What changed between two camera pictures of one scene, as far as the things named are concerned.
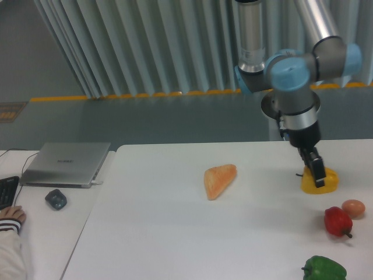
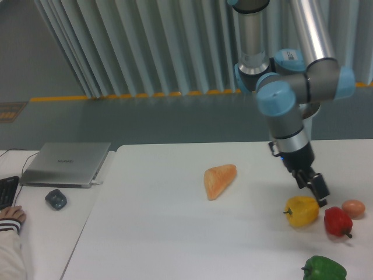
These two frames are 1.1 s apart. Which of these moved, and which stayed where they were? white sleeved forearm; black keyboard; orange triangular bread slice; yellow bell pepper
Moved: yellow bell pepper
Stayed: white sleeved forearm; black keyboard; orange triangular bread slice
